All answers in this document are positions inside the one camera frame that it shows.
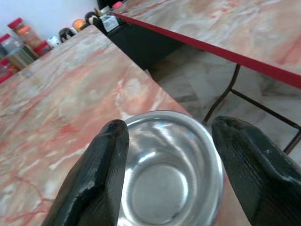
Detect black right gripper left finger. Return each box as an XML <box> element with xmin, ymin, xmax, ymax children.
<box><xmin>40</xmin><ymin>119</ymin><xmax>130</xmax><ymax>226</ymax></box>

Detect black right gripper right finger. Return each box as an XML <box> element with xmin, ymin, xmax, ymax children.
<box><xmin>211</xmin><ymin>115</ymin><xmax>301</xmax><ymax>226</ymax></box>

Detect stainless steel bowl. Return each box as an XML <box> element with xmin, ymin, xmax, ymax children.
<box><xmin>117</xmin><ymin>110</ymin><xmax>224</xmax><ymax>226</ymax></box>

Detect marble pattern folding table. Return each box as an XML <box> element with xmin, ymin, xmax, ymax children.
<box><xmin>0</xmin><ymin>24</ymin><xmax>253</xmax><ymax>226</ymax></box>
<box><xmin>112</xmin><ymin>0</ymin><xmax>301</xmax><ymax>153</ymax></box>

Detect small red jar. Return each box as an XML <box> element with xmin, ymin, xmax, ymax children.
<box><xmin>33</xmin><ymin>40</ymin><xmax>53</xmax><ymax>57</ymax></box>

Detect tall jar with red contents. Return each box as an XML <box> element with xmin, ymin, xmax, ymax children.
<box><xmin>0</xmin><ymin>58</ymin><xmax>15</xmax><ymax>83</ymax></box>

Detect steel cylindrical canister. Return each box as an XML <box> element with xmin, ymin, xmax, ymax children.
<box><xmin>4</xmin><ymin>44</ymin><xmax>38</xmax><ymax>71</ymax></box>

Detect white dog figurine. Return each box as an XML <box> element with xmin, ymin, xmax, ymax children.
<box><xmin>46</xmin><ymin>35</ymin><xmax>62</xmax><ymax>49</ymax></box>

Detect black round head figurine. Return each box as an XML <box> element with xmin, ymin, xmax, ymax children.
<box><xmin>58</xmin><ymin>27</ymin><xmax>76</xmax><ymax>43</ymax></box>

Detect yellow round figurine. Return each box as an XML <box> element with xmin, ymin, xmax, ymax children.
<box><xmin>71</xmin><ymin>19</ymin><xmax>87</xmax><ymax>32</ymax></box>

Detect orange lid plastic jar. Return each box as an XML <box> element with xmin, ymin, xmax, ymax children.
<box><xmin>18</xmin><ymin>25</ymin><xmax>42</xmax><ymax>49</ymax></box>

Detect white small box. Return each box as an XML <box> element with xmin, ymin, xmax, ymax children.
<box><xmin>100</xmin><ymin>15</ymin><xmax>119</xmax><ymax>33</ymax></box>

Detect clear jar with red lid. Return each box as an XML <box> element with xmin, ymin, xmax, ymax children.
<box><xmin>0</xmin><ymin>33</ymin><xmax>23</xmax><ymax>57</ymax></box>

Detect black haired pale figurine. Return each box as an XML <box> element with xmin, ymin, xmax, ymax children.
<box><xmin>84</xmin><ymin>11</ymin><xmax>100</xmax><ymax>26</ymax></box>

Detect red lid jar orange contents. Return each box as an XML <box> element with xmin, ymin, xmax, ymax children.
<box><xmin>7</xmin><ymin>17</ymin><xmax>25</xmax><ymax>38</ymax></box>

